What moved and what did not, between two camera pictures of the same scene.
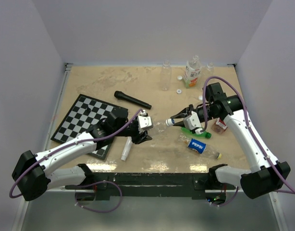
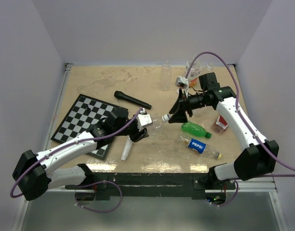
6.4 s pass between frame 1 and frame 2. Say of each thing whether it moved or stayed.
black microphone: stayed
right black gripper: moved
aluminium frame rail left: stayed
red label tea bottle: stayed
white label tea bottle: stayed
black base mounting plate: stayed
